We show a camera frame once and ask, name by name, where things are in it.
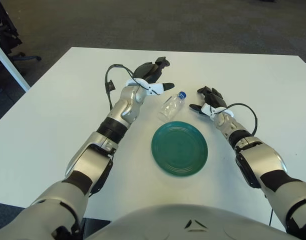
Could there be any green round plate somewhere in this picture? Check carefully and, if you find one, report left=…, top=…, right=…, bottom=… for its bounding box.
left=151, top=121, right=209, bottom=179

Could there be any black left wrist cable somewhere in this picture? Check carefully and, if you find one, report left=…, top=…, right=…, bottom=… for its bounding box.
left=104, top=63, right=134, bottom=111

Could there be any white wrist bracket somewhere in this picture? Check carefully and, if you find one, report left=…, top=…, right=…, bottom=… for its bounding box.
left=125, top=78, right=166, bottom=96
left=201, top=104, right=236, bottom=119

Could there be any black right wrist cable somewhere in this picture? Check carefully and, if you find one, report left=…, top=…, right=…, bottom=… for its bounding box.
left=226, top=102, right=259, bottom=137

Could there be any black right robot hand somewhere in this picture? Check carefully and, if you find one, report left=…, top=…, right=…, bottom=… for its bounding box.
left=189, top=85, right=228, bottom=116

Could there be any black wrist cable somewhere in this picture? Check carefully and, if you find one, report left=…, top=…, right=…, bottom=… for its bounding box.
left=226, top=102, right=259, bottom=137
left=104, top=63, right=134, bottom=111

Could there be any silver robot torso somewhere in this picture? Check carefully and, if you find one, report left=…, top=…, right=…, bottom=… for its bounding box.
left=87, top=203, right=296, bottom=240

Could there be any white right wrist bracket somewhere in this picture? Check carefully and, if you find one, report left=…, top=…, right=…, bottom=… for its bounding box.
left=201, top=104, right=236, bottom=119

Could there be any clear bottle with blue cap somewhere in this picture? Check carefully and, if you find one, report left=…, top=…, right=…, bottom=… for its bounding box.
left=157, top=90, right=188, bottom=121

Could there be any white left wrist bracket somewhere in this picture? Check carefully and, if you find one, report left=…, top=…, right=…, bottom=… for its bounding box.
left=125, top=78, right=166, bottom=96

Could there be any black office chair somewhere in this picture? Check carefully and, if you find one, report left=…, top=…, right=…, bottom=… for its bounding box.
left=0, top=0, right=42, bottom=76

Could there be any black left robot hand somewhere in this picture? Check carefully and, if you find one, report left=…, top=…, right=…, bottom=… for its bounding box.
left=132, top=56, right=175, bottom=92

